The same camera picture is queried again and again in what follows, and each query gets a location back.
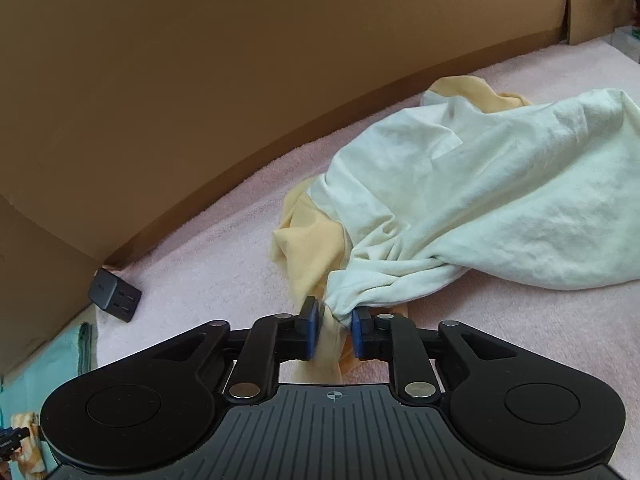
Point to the large long cardboard box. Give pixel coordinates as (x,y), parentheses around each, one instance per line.
(200,70)

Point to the orange patterned cloth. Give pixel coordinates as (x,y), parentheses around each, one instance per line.
(30,452)

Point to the pink fleece blanket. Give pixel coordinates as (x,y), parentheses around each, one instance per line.
(210,270)

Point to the small black object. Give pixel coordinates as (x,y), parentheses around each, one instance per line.
(11,441)

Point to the teal cloth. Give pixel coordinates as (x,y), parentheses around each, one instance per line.
(30,390)

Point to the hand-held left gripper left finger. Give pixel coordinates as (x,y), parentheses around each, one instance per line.
(312,329)

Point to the white and yellow T-shirt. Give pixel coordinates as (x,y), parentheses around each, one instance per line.
(475,185)

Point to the cardboard box beside power adapter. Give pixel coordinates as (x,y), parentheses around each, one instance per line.
(35,280)

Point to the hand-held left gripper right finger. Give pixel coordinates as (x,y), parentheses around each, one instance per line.
(359,334)

